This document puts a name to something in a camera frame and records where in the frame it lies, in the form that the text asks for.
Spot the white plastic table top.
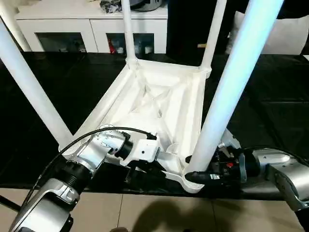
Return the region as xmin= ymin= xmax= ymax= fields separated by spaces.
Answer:
xmin=57 ymin=58 xmax=213 ymax=194

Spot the black work mat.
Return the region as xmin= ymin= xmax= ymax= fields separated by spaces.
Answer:
xmin=0 ymin=51 xmax=309 ymax=201

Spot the grey cushion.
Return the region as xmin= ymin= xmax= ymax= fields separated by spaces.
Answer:
xmin=228 ymin=11 xmax=309 ymax=55

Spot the black furniture with yellow label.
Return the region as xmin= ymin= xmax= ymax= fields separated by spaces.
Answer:
xmin=166 ymin=0 xmax=309 ymax=56

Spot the white glass-door cabinet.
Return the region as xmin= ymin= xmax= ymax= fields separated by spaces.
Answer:
xmin=14 ymin=0 xmax=169 ymax=54

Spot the grey round cooker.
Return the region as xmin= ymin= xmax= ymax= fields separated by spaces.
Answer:
xmin=130 ymin=0 xmax=167 ymax=12

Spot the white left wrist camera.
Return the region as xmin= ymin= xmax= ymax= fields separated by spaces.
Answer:
xmin=120 ymin=139 xmax=161 ymax=167

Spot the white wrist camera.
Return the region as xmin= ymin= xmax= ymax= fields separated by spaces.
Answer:
xmin=120 ymin=139 xmax=161 ymax=167
xmin=218 ymin=129 xmax=247 ymax=182

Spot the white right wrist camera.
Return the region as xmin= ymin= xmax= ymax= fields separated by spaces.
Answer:
xmin=218 ymin=129 xmax=247 ymax=182

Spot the black metal frame bar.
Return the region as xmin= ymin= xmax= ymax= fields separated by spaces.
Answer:
xmin=0 ymin=194 xmax=21 ymax=211

